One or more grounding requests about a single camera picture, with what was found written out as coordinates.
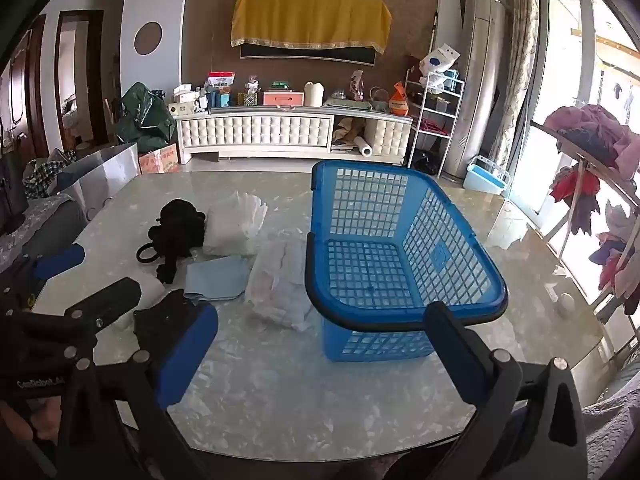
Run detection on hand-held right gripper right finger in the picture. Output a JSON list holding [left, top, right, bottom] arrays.
[[424, 301, 592, 480]]

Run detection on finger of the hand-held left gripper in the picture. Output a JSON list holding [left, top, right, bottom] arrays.
[[30, 277, 142, 333], [0, 242, 86, 311]]

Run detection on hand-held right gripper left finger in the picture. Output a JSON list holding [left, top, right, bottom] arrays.
[[57, 289, 219, 480]]

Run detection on light blue cloth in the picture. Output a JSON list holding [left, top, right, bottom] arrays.
[[183, 255, 252, 302]]

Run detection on white quilted cloth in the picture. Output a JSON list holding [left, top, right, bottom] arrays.
[[244, 240, 321, 332]]

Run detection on blue plastic basket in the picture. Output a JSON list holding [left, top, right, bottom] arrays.
[[305, 160, 509, 363]]

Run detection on black soft bag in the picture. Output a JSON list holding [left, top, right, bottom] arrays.
[[136, 199, 207, 285]]

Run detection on person's left hand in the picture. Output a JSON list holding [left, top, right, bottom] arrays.
[[0, 400, 68, 443]]

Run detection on grey sofa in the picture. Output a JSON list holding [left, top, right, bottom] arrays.
[[0, 192, 88, 266]]

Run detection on checked cloth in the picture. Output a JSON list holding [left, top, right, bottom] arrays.
[[22, 149, 76, 200]]

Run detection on white paper bag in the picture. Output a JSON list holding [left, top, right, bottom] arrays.
[[60, 142, 141, 221]]

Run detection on white pleated towel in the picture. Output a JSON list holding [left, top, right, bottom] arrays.
[[202, 191, 268, 257]]

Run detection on cardboard box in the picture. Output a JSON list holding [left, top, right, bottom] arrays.
[[137, 142, 179, 176]]

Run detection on green plastic bag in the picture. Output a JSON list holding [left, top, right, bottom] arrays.
[[116, 81, 177, 153]]

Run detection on blue and white box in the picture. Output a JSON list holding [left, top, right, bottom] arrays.
[[462, 156, 512, 195]]

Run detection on hanging mixed garments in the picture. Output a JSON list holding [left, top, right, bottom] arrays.
[[589, 200, 640, 316]]

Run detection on dark red garment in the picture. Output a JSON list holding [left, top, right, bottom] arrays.
[[549, 165, 601, 236]]

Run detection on white metal rack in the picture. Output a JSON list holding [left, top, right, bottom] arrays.
[[404, 67, 466, 178]]

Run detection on white tufted TV cabinet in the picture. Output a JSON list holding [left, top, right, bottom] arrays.
[[172, 105, 413, 166]]

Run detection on metal drying rack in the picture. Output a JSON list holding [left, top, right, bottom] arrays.
[[530, 120, 640, 331]]

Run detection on orange bottle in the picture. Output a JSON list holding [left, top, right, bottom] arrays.
[[389, 82, 411, 117]]

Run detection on standing air conditioner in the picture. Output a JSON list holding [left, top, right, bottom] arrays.
[[442, 0, 507, 181]]

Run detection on pink box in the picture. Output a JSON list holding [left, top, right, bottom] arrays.
[[263, 90, 305, 107]]

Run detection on pink clothes pile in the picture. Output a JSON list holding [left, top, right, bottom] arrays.
[[542, 104, 640, 181]]

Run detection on white printed plastic bag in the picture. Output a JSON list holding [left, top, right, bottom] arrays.
[[420, 42, 461, 78]]

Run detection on patterned curtain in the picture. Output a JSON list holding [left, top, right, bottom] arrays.
[[487, 0, 541, 171]]

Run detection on black television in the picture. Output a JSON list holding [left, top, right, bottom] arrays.
[[240, 42, 377, 67]]

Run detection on yellow cover cloth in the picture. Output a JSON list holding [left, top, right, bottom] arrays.
[[231, 0, 392, 55]]

